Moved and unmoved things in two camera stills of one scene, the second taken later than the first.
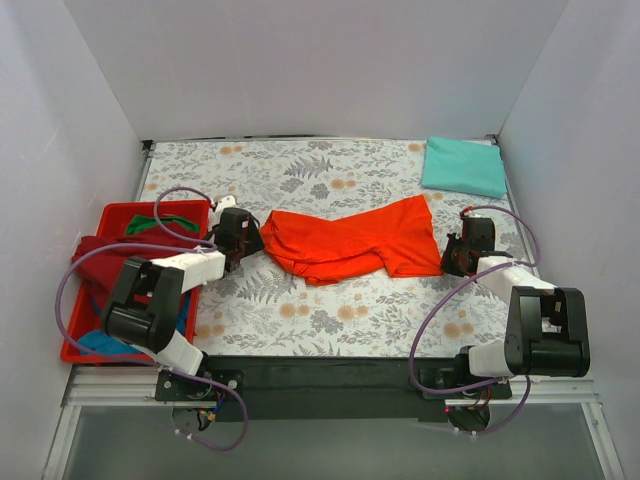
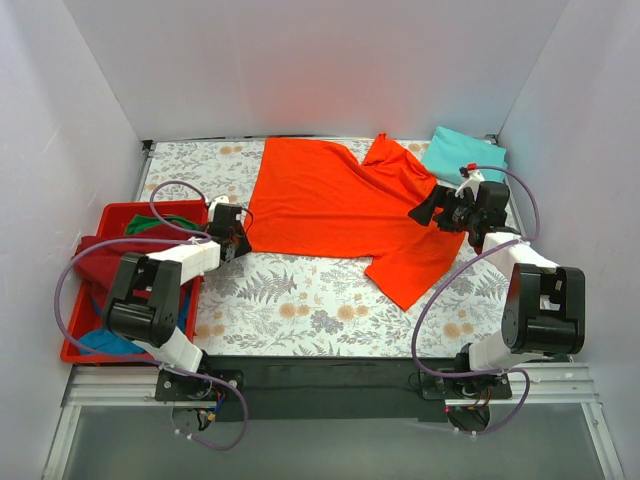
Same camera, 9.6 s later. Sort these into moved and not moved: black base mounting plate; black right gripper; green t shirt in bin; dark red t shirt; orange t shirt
Moved: orange t shirt; black right gripper
Not moved: green t shirt in bin; dark red t shirt; black base mounting plate
